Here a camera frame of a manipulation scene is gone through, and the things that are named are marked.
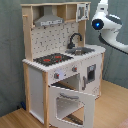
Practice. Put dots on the right red stove knob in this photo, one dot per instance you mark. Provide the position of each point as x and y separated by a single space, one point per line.
74 69

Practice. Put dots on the white toy microwave door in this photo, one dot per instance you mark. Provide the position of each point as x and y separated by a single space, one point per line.
82 12

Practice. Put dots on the grey ice dispenser panel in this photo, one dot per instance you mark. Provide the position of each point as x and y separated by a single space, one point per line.
91 73

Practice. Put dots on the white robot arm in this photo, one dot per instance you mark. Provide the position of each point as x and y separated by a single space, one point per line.
108 25

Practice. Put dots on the left red stove knob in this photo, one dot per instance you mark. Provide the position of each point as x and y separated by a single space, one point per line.
56 75

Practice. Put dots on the white toy oven door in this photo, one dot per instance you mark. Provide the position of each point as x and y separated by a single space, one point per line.
63 102

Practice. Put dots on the red stove knob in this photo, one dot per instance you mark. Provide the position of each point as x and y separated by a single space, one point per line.
56 75
74 69

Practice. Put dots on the grey toy sink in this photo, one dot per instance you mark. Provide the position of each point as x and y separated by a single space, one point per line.
79 51

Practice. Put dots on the wooden toy kitchen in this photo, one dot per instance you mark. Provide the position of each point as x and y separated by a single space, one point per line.
46 40

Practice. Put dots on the black toy stovetop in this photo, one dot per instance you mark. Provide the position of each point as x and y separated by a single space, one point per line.
52 59

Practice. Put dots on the grey range hood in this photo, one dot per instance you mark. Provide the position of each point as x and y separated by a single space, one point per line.
48 18

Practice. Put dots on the black toy faucet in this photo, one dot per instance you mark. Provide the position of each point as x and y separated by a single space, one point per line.
73 41

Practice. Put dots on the white fridge cabinet door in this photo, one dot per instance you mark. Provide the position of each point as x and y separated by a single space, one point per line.
92 87

